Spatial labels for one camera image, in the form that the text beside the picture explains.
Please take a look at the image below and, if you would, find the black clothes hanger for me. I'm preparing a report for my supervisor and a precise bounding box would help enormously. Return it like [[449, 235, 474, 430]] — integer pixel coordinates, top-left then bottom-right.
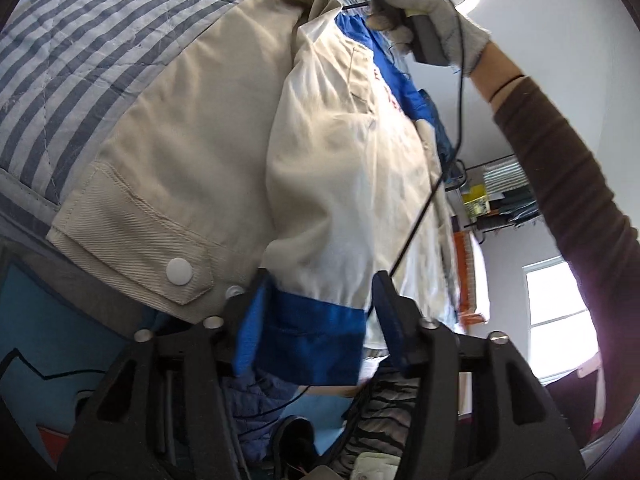
[[341, 0, 381, 11]]

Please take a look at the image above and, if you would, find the beige and blue jacket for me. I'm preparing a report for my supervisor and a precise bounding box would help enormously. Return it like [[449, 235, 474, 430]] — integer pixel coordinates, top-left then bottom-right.
[[48, 0, 458, 386]]

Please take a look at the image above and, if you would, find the right forearm in brown sleeve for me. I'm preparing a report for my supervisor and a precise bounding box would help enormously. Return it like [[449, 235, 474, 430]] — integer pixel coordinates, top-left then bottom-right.
[[471, 44, 639, 348]]

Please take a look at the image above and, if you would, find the right hand in grey glove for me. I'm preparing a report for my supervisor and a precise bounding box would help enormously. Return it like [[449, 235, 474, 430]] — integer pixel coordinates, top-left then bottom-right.
[[367, 0, 490, 77]]

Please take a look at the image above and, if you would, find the metal shelf rack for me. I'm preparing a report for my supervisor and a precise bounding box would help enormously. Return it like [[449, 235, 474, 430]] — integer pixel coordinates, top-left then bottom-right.
[[445, 155, 541, 244]]

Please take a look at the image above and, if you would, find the window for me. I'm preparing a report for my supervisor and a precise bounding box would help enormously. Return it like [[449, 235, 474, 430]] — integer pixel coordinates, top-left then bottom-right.
[[523, 257, 599, 385]]

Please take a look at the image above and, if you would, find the blue cartoon bedsheet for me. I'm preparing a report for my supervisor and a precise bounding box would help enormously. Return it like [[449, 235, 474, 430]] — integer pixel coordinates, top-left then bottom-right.
[[1, 258, 160, 468]]

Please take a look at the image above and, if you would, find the blue white striped quilt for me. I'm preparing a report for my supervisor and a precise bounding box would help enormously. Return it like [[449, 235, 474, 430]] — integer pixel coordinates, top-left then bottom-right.
[[1, 0, 241, 232]]

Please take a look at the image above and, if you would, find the black cable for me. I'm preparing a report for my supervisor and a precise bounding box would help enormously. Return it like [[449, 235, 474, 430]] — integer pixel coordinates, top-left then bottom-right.
[[387, 0, 469, 281]]

